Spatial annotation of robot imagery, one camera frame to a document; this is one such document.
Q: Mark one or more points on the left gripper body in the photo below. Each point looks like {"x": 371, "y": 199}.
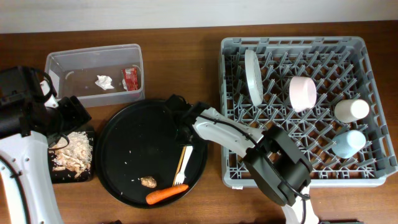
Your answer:
{"x": 68, "y": 117}

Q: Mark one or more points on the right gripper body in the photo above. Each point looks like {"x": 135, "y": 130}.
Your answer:
{"x": 181, "y": 137}

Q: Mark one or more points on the white tissue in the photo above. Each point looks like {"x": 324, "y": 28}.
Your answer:
{"x": 104, "y": 82}

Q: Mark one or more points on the round black serving tray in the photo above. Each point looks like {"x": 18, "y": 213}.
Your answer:
{"x": 139, "y": 141}

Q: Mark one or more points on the white plastic fork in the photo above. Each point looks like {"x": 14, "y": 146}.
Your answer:
{"x": 180, "y": 177}

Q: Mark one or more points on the red snack wrapper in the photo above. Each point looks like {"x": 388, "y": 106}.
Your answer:
{"x": 130, "y": 79}

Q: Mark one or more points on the brown walnut shell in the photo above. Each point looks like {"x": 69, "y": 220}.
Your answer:
{"x": 149, "y": 182}

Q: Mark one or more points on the grey plate with rice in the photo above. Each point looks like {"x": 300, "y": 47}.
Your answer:
{"x": 253, "y": 77}

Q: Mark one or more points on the orange carrot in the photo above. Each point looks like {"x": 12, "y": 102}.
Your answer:
{"x": 160, "y": 195}

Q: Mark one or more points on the pink shallow bowl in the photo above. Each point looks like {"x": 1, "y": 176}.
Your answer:
{"x": 302, "y": 93}

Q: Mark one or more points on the small white cup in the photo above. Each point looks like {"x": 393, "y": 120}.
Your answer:
{"x": 348, "y": 111}

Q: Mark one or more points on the blue plastic cup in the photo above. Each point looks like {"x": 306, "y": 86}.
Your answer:
{"x": 348, "y": 144}

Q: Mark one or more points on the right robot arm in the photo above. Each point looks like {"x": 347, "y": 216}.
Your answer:
{"x": 248, "y": 146}

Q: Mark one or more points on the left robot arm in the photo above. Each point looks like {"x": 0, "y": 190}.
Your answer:
{"x": 32, "y": 122}

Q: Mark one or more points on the grey dishwasher rack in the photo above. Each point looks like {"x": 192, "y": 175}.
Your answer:
{"x": 341, "y": 70}

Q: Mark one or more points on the rice and shells pile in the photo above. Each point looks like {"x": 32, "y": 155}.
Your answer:
{"x": 73, "y": 155}

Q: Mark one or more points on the clear plastic bin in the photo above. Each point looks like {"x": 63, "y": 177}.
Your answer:
{"x": 74, "y": 72}

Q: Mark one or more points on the black rectangular tray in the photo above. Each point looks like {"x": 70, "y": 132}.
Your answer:
{"x": 61, "y": 178}

